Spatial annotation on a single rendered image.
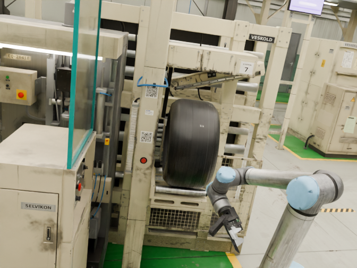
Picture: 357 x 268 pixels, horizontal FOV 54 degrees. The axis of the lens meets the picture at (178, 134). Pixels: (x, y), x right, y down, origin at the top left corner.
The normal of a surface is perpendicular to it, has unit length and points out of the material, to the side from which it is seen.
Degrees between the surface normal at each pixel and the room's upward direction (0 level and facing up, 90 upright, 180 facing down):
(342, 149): 90
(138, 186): 90
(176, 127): 63
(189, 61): 90
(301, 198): 86
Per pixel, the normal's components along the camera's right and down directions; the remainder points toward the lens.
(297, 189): -0.86, -0.04
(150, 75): 0.06, 0.32
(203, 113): 0.15, -0.66
